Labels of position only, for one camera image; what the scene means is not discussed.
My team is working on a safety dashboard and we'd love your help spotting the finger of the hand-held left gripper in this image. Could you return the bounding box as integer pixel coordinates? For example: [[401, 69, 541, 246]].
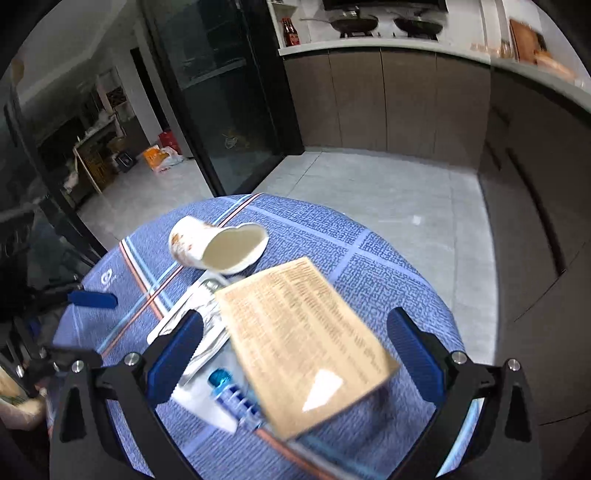
[[28, 284, 118, 309], [23, 348, 103, 386]]

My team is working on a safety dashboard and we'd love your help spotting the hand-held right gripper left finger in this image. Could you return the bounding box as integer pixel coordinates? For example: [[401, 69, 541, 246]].
[[48, 309, 205, 480]]

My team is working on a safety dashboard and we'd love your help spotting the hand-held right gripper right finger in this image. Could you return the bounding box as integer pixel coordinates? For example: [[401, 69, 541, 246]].
[[387, 307, 543, 480]]

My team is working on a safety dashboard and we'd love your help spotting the silver foil wrapper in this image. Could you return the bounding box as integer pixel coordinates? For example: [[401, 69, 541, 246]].
[[147, 272, 232, 386]]

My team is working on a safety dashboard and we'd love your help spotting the blue white crushed carton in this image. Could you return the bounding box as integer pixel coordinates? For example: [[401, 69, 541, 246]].
[[172, 367, 266, 435]]

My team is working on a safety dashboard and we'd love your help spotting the printed paper cup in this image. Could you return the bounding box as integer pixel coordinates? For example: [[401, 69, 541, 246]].
[[168, 215, 269, 274]]

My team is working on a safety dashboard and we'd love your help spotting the yellow green cardboard box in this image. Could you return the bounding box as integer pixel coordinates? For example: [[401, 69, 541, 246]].
[[215, 256, 400, 440]]

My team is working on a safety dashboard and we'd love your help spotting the blue plaid tablecloth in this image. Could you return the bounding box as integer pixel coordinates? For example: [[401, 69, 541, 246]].
[[52, 193, 465, 480]]

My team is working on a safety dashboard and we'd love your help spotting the orange plastic bag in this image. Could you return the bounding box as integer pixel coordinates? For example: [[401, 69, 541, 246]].
[[142, 145, 184, 172]]

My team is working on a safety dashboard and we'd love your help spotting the red box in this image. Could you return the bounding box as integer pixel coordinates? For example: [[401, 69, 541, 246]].
[[158, 130, 181, 155]]

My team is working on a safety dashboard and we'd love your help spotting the black framed glass door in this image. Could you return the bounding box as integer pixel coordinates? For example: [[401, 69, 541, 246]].
[[141, 0, 305, 197]]

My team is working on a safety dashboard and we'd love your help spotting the white kitchen countertop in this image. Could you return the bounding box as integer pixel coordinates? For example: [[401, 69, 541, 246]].
[[277, 37, 591, 112]]

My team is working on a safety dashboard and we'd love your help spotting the black gas cooktop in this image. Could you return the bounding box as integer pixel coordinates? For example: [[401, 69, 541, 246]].
[[339, 30, 439, 40]]

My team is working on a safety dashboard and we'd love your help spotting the red label sauce bottle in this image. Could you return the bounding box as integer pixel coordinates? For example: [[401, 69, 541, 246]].
[[281, 17, 301, 48]]

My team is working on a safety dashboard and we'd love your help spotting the black wok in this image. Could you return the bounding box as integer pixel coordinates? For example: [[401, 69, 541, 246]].
[[392, 11, 444, 38], [300, 14, 379, 35]]

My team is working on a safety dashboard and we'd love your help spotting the wooden cutting board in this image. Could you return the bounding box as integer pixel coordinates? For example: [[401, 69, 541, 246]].
[[509, 18, 550, 63]]

